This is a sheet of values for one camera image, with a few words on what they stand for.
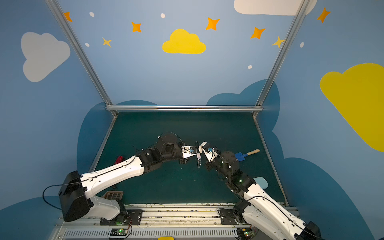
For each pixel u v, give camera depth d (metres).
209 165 0.66
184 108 1.31
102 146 1.07
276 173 0.95
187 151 0.57
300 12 0.71
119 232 0.71
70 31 0.77
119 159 0.92
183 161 0.64
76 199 0.39
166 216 0.77
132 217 0.74
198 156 0.73
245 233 0.71
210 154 0.61
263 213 0.48
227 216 0.75
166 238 0.68
